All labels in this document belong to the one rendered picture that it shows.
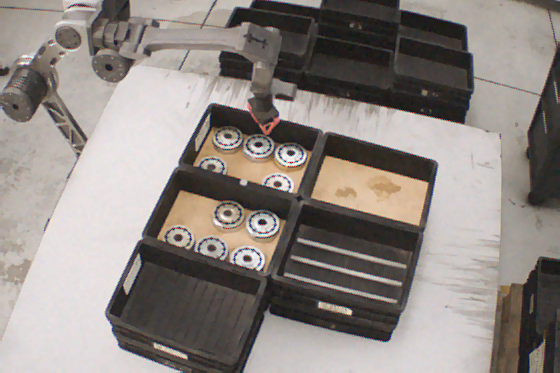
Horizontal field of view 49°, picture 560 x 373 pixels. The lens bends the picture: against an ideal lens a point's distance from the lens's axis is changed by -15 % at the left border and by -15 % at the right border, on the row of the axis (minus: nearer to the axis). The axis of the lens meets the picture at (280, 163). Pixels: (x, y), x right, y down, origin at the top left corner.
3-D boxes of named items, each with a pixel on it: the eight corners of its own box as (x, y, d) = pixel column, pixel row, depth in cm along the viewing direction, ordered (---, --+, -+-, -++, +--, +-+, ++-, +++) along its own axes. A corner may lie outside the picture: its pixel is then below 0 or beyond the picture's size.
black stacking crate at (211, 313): (110, 333, 189) (103, 316, 181) (144, 259, 209) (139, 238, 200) (235, 378, 183) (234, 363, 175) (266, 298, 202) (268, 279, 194)
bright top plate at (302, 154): (271, 162, 231) (271, 161, 231) (280, 140, 238) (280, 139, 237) (301, 169, 230) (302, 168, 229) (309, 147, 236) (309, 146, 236)
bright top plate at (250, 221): (240, 229, 213) (240, 228, 213) (254, 206, 219) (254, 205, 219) (270, 242, 210) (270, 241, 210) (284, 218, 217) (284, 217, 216)
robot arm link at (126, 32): (114, 20, 178) (109, 38, 178) (147, 24, 177) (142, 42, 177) (123, 30, 187) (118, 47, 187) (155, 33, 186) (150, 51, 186)
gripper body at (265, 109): (264, 96, 227) (265, 80, 222) (279, 117, 222) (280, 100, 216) (246, 103, 225) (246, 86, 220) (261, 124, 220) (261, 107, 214)
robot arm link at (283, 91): (258, 64, 208) (251, 92, 207) (296, 71, 206) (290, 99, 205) (262, 74, 219) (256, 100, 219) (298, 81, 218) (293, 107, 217)
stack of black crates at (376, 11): (312, 72, 369) (319, 7, 335) (321, 39, 389) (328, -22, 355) (386, 87, 365) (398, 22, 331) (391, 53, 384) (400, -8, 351)
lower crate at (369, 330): (266, 315, 211) (267, 296, 202) (294, 242, 230) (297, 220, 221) (388, 345, 204) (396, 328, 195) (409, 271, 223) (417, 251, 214)
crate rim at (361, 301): (268, 282, 195) (269, 277, 193) (298, 203, 214) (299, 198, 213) (402, 315, 189) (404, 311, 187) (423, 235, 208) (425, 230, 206)
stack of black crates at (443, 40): (387, 88, 365) (395, 39, 339) (391, 54, 384) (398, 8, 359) (456, 104, 361) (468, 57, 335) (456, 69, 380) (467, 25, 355)
